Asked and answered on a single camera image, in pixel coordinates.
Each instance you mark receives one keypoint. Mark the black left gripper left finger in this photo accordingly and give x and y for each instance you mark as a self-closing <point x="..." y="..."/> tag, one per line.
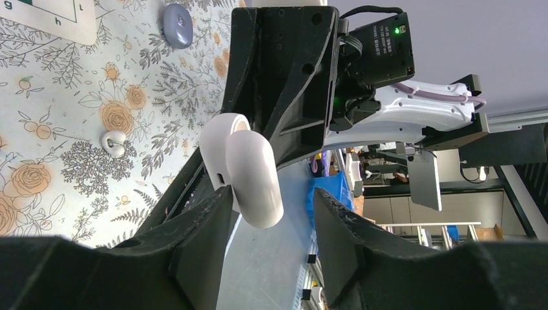
<point x="177" y="265"/>

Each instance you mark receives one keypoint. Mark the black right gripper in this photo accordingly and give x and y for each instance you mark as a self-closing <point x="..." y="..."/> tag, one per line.
<point x="282" y="70"/>

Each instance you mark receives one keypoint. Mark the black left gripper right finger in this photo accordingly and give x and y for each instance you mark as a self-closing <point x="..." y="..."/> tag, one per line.
<point x="367" y="267"/>

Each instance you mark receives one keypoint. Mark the white earbud charging case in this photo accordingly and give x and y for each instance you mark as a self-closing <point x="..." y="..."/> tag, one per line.
<point x="243" y="159"/>

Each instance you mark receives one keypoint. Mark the white earbud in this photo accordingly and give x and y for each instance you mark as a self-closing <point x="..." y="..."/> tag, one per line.
<point x="113" y="143"/>

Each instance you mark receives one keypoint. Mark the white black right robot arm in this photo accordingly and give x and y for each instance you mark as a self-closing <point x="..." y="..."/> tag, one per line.
<point x="426" y="116"/>

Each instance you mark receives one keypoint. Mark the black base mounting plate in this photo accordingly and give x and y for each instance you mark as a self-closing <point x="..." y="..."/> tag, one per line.
<point x="186" y="205"/>

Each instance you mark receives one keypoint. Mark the blue storage bin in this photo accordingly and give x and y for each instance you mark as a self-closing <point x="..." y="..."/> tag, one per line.
<point x="335" y="185"/>

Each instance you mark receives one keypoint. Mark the grey monitor panel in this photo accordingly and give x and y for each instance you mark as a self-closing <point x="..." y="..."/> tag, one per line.
<point x="424" y="179"/>

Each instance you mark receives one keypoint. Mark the floral patterned table mat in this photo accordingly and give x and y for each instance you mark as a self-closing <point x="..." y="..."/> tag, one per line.
<point x="58" y="98"/>

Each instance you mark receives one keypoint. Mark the green white chessboard mat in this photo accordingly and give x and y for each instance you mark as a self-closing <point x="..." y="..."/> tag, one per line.
<point x="74" y="20"/>

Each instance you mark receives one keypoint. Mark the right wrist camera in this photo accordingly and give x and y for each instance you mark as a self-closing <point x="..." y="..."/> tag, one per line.
<point x="386" y="54"/>

